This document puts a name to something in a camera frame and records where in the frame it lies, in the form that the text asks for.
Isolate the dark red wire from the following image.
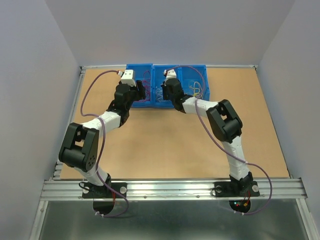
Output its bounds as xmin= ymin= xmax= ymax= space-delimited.
xmin=134 ymin=70 xmax=152 ymax=103

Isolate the yellow wire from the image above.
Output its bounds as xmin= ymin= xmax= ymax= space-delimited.
xmin=188 ymin=81 xmax=205 ymax=98

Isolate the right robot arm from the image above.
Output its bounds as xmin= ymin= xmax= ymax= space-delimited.
xmin=161 ymin=78 xmax=260 ymax=198

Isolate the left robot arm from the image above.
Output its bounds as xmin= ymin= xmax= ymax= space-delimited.
xmin=58 ymin=80 xmax=146 ymax=197

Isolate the middle blue bin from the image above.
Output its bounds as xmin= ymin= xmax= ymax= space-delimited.
xmin=151 ymin=65 xmax=176 ymax=109

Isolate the blue bin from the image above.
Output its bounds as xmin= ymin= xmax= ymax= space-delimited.
xmin=151 ymin=65 xmax=176 ymax=109
xmin=178 ymin=65 xmax=210 ymax=101
xmin=126 ymin=63 xmax=153 ymax=108

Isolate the left blue bin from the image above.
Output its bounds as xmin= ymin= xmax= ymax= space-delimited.
xmin=126 ymin=63 xmax=153 ymax=108

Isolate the right blue bin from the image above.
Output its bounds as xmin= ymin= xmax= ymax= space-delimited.
xmin=178 ymin=65 xmax=210 ymax=101

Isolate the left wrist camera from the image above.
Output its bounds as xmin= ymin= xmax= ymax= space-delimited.
xmin=120 ymin=69 xmax=136 ymax=87

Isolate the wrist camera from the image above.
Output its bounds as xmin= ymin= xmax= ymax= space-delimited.
xmin=163 ymin=69 xmax=177 ymax=82
xmin=120 ymin=69 xmax=136 ymax=87

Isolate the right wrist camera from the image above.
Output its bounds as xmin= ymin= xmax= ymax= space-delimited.
xmin=163 ymin=69 xmax=177 ymax=82

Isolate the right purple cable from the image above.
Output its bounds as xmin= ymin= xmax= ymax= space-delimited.
xmin=166 ymin=65 xmax=273 ymax=216

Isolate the purple cable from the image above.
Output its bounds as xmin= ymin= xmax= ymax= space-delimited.
xmin=166 ymin=65 xmax=273 ymax=216
xmin=80 ymin=69 xmax=130 ymax=218

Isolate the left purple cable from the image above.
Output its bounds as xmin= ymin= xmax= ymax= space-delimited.
xmin=80 ymin=69 xmax=130 ymax=218

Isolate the aluminium front rail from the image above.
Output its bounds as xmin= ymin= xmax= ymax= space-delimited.
xmin=40 ymin=178 xmax=308 ymax=202

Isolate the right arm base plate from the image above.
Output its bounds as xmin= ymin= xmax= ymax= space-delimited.
xmin=213 ymin=181 xmax=260 ymax=198

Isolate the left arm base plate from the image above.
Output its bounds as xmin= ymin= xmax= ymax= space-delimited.
xmin=78 ymin=181 xmax=127 ymax=199

